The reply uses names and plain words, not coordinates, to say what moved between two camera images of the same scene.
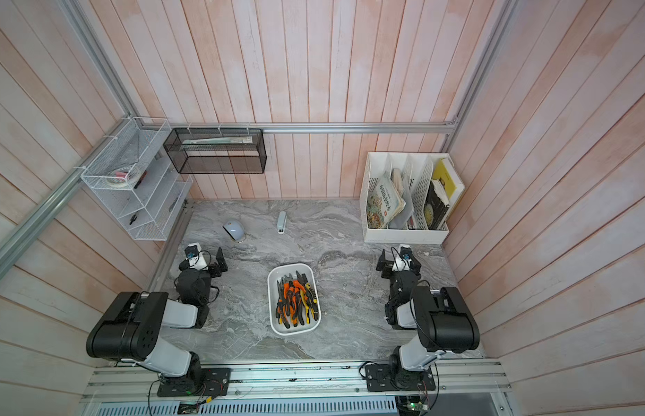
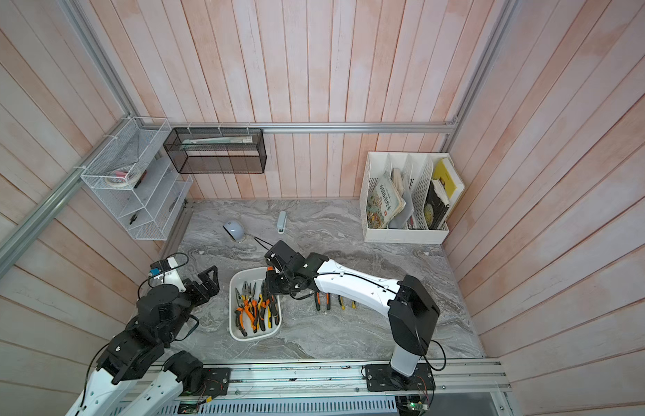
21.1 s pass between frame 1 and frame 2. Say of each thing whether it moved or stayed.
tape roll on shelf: stayed
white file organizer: stayed
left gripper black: moved
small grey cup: stayed
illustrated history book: stayed
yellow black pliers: moved
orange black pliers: moved
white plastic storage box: moved
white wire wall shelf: stayed
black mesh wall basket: stayed
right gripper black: moved
